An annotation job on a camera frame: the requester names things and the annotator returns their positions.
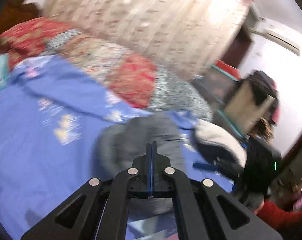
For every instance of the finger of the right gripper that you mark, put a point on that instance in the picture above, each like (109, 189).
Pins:
(205, 167)

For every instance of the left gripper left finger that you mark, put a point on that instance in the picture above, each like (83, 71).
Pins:
(79, 216)

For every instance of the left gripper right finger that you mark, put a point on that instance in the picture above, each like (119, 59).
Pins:
(203, 210)

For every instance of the grey puffer jacket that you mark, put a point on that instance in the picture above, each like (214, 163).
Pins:
(118, 145)

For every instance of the white fluffy garment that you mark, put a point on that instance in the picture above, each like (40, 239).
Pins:
(220, 149)

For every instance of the patchwork floral quilt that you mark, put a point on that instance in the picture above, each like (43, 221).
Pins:
(130, 76)

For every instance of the blue printed bedsheet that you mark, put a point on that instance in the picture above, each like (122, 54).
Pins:
(51, 114)

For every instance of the white air conditioner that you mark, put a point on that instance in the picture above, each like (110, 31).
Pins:
(275, 37)

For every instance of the beige leaf-print curtain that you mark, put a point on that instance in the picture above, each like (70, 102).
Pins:
(186, 36)

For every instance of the carved wooden headboard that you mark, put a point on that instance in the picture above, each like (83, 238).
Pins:
(15, 12)

